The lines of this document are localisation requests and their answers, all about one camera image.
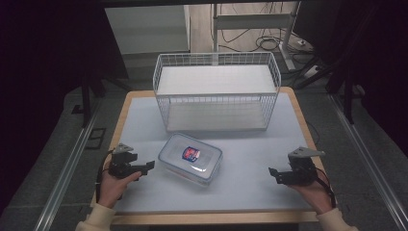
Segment white metal desk frame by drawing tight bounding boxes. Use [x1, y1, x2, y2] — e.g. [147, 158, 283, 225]
[211, 1, 302, 72]

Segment person's left hand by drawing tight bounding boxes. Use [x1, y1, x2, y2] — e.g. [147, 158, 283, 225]
[97, 170, 142, 210]

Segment metal floor rail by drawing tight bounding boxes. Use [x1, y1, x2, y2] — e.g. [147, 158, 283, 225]
[33, 104, 104, 231]
[327, 93, 408, 231]

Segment tangle of floor cables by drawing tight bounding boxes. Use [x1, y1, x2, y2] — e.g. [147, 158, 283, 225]
[219, 28, 317, 65]

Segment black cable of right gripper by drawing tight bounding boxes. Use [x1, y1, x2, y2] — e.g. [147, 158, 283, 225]
[316, 167, 337, 209]

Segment white table mat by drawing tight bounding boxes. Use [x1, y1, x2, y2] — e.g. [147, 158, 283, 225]
[114, 92, 314, 215]

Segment clear plastic food container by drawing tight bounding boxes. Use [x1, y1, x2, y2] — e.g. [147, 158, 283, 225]
[157, 132, 224, 187]

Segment white cabinet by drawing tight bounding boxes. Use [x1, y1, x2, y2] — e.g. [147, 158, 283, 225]
[104, 4, 191, 56]

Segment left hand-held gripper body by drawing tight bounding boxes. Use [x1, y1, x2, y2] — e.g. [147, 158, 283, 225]
[108, 142, 139, 180]

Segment white wire basket rack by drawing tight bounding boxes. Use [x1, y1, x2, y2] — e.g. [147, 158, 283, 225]
[152, 51, 282, 133]

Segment black stand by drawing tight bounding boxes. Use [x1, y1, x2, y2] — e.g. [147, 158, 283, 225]
[80, 68, 107, 129]
[325, 71, 357, 125]

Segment person's right hand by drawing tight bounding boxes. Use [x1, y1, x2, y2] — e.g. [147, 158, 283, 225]
[290, 168, 335, 216]

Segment white power strip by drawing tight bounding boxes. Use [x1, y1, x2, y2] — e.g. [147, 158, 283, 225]
[302, 64, 320, 79]

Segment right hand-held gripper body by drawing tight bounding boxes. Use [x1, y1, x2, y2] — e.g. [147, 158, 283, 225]
[282, 146, 326, 187]

